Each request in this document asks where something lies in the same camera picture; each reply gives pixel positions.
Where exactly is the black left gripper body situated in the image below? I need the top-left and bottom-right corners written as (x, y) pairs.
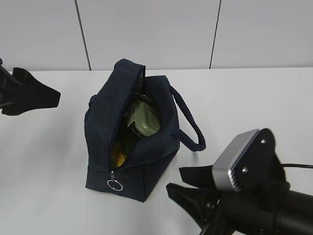
top-left (0, 59), bottom-right (24, 109)

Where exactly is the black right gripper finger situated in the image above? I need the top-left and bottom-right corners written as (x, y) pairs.
top-left (179, 165), bottom-right (215, 189)
top-left (166, 183), bottom-right (220, 235)

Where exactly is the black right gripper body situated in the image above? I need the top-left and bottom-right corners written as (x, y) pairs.
top-left (199, 188), bottom-right (289, 235)

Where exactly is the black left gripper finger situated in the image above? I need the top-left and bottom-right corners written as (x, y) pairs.
top-left (1, 102), bottom-right (37, 116)
top-left (12, 68), bottom-right (61, 108)

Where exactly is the dark blue lunch bag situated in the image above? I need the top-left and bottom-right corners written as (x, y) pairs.
top-left (84, 59), bottom-right (206, 202)

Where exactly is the yellow pear-shaped squash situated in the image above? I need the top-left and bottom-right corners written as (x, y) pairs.
top-left (112, 142), bottom-right (127, 168)

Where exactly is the green lidded food container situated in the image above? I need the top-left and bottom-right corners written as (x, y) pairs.
top-left (126, 101), bottom-right (161, 138)

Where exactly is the silver zipper pull ring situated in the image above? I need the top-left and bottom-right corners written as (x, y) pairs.
top-left (106, 170), bottom-right (123, 192)

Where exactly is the green cucumber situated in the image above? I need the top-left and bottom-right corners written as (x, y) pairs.
top-left (120, 129), bottom-right (138, 156)

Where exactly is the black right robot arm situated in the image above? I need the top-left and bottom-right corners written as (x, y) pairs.
top-left (166, 165), bottom-right (313, 235)

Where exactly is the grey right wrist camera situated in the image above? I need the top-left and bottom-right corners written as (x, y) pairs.
top-left (212, 128), bottom-right (286, 192)

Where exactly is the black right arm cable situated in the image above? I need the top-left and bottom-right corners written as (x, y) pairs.
top-left (281, 164), bottom-right (313, 170)

